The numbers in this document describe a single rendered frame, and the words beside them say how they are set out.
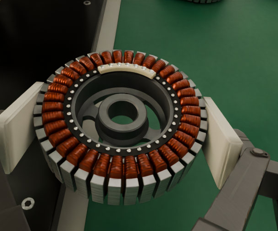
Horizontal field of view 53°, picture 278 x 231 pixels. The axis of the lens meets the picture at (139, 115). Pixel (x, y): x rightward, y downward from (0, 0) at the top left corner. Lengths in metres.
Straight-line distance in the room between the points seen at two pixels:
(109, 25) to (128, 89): 0.19
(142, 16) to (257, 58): 0.16
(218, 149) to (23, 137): 0.11
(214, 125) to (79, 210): 0.13
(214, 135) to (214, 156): 0.01
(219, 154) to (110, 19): 0.28
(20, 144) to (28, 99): 0.03
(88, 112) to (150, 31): 0.20
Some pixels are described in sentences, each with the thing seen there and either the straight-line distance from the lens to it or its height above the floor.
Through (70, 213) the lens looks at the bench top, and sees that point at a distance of 0.24.
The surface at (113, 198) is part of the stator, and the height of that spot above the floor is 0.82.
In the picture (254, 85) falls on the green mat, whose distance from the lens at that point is 0.35.
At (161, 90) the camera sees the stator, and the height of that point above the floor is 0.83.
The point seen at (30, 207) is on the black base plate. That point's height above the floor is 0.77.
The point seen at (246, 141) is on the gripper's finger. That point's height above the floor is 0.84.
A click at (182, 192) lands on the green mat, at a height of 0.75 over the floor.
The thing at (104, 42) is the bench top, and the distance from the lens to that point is 0.36.
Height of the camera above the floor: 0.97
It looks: 53 degrees down
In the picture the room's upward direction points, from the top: 8 degrees clockwise
